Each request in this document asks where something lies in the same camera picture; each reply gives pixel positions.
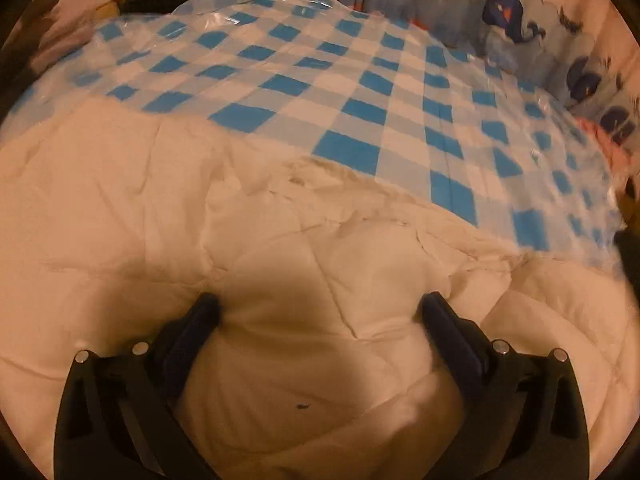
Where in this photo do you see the whale print blue cloth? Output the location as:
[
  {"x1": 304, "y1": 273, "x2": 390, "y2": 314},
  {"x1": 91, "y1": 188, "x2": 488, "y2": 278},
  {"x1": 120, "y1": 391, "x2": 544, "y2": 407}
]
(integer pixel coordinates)
[{"x1": 340, "y1": 0, "x2": 640, "y2": 151}]

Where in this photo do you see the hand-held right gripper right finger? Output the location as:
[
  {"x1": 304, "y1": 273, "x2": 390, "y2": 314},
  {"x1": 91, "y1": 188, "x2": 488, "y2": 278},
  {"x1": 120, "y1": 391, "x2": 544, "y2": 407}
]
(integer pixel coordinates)
[{"x1": 419, "y1": 292, "x2": 592, "y2": 480}]

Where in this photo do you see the pink cloth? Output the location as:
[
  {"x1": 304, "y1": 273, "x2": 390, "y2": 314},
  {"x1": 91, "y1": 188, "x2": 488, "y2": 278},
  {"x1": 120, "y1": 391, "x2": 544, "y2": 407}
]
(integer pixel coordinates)
[{"x1": 575, "y1": 117, "x2": 640, "y2": 186}]

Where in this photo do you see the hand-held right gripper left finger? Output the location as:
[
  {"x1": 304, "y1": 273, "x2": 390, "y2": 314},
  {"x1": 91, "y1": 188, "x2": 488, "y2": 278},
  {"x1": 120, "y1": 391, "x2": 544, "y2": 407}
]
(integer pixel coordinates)
[{"x1": 54, "y1": 293, "x2": 221, "y2": 480}]

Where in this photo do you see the blue checkered plastic sheet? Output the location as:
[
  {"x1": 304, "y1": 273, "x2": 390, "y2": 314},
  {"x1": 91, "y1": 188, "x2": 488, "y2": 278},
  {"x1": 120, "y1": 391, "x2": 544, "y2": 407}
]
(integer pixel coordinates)
[{"x1": 10, "y1": 0, "x2": 626, "y2": 271}]

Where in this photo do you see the white quilted garment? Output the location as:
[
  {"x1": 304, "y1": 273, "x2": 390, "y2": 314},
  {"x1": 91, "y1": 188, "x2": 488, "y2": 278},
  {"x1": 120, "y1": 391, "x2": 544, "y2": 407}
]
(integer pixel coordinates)
[{"x1": 0, "y1": 97, "x2": 640, "y2": 480}]

